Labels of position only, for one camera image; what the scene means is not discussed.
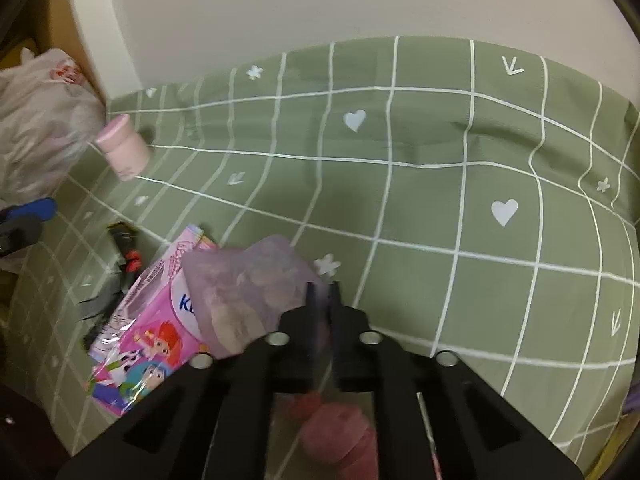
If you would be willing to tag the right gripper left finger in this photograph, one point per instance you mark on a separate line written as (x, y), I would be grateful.
(211, 418)

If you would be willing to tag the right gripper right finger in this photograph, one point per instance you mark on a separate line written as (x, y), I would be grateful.
(434, 416)

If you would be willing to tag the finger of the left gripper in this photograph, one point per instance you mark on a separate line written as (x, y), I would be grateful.
(43, 209)
(17, 234)

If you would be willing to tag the colourful cartoon wrapper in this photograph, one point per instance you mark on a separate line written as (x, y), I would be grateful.
(152, 331)

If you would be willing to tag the pink segmented toy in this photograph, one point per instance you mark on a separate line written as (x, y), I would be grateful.
(336, 434)

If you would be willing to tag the dark red foil packet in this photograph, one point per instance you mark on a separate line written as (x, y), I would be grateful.
(101, 306)

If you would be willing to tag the clear plastic wrapper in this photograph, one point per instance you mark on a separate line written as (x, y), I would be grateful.
(238, 295)

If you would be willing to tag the yellow trash bag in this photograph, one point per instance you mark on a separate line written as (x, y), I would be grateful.
(618, 439)

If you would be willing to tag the white plastic bag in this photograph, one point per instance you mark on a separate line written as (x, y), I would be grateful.
(49, 113)

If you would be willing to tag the pink cylindrical jar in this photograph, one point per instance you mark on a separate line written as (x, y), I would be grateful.
(123, 147)

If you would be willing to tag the green checkered tablecloth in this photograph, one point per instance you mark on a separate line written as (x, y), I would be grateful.
(465, 195)

